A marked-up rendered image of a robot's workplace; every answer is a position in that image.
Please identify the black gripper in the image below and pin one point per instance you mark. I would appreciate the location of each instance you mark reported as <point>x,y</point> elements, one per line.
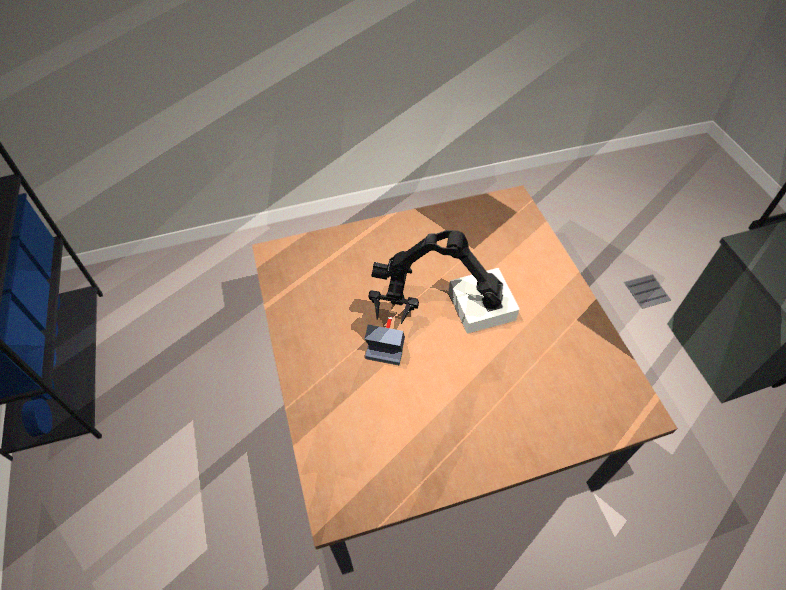
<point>395,291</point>

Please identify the grey square panel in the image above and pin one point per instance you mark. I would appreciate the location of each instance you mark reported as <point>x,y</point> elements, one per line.
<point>384,344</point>

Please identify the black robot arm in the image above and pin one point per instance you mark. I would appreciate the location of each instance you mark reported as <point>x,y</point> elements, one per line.
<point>488,284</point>

